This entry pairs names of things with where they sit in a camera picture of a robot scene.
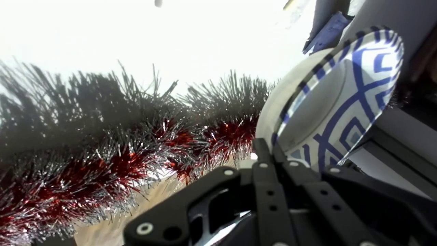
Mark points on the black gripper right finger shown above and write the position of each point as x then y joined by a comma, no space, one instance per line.
355,205

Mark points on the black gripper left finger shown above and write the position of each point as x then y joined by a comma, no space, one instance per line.
218,196

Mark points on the blue patterned bowl with chips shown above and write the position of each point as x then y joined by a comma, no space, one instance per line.
345,100

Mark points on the red silver tinsel garland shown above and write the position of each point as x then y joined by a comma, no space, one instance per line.
113,137

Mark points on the small plastic cup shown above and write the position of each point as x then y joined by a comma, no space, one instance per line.
329,32

